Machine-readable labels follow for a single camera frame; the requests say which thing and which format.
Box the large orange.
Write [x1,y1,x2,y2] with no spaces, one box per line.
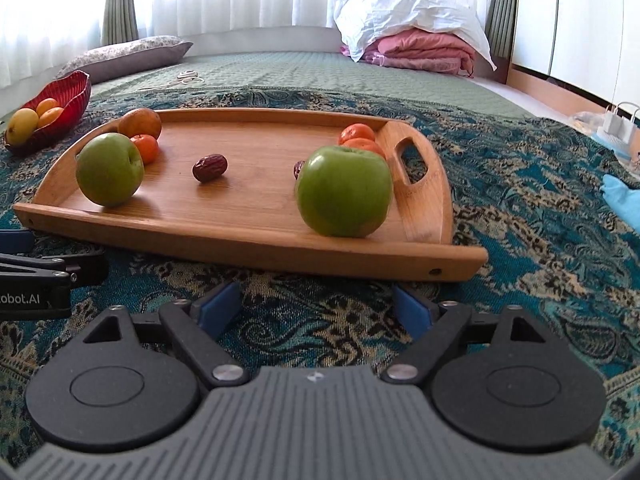
[117,108,162,139]

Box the green quilted mattress cover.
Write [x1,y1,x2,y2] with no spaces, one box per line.
[91,52,531,118]

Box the orange fruit in bowl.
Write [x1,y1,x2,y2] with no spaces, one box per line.
[36,98,60,117]
[37,107,64,128]

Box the left green apple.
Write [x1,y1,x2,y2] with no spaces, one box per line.
[76,132,144,208]

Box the small tangerine back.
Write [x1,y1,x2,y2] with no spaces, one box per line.
[338,122,375,145]

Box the wooden serving tray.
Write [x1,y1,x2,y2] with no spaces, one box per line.
[14,108,488,282]

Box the pink folded blanket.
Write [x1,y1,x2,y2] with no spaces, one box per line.
[360,28,475,77]

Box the right green apple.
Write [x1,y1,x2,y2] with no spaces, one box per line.
[295,145,393,237]

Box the red glass fruit bowl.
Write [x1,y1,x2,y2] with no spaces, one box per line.
[3,70,91,156]

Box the left green curtain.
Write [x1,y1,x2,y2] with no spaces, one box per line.
[102,0,139,46]

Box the green apple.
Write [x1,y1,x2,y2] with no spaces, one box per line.
[76,132,144,208]
[295,145,393,237]

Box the green curtain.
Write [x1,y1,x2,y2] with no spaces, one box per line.
[485,0,518,58]
[102,0,139,46]

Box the white crumpled duvet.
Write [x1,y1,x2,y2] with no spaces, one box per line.
[334,0,494,63]

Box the orange fruit in bowl back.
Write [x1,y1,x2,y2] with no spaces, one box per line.
[36,98,60,117]

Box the right green curtain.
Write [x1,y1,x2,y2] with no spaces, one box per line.
[485,0,518,58]

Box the light blue cloth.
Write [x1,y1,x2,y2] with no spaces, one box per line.
[600,174,640,234]

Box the grey floral pillow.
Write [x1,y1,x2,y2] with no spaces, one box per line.
[55,35,193,84]

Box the yellow fruit in bowl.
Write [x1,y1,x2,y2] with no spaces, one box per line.
[6,108,39,146]

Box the red date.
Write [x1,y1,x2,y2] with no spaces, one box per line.
[293,160,305,179]
[192,154,228,183]

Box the orange fruit in bowl front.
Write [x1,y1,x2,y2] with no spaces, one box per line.
[37,107,64,128]

